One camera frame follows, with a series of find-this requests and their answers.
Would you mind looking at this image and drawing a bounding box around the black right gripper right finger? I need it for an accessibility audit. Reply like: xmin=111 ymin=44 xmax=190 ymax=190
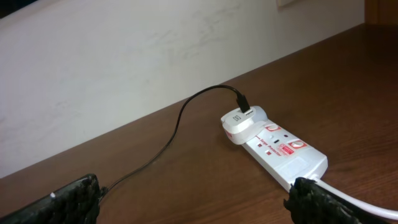
xmin=284 ymin=177 xmax=389 ymax=224

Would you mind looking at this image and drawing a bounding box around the white charger plug adapter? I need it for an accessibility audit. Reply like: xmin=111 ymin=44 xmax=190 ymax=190
xmin=221 ymin=106 xmax=268 ymax=145

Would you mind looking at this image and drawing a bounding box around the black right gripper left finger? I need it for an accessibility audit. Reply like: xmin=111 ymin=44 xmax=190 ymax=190
xmin=1 ymin=174 xmax=100 ymax=224

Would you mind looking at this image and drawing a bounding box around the white power strip cord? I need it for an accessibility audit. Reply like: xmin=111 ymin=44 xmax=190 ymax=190
xmin=312 ymin=177 xmax=398 ymax=221

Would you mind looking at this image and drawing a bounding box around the white power strip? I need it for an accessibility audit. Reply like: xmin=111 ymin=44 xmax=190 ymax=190
xmin=243 ymin=106 xmax=328 ymax=191

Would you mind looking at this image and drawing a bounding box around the black USB charging cable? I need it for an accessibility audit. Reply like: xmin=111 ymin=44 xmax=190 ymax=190
xmin=99 ymin=84 xmax=251 ymax=198

